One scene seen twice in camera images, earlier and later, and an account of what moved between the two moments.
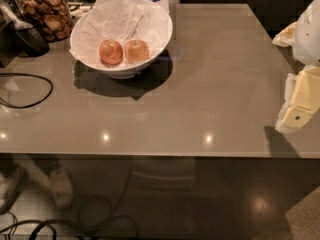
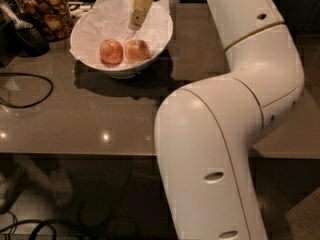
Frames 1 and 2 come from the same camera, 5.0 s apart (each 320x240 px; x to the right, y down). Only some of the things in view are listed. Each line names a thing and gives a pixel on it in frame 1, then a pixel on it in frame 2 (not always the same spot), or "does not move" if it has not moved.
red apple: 136,51 does not move
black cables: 53,222 -> 34,230
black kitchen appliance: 18,37 does not move
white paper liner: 122,19 does not move
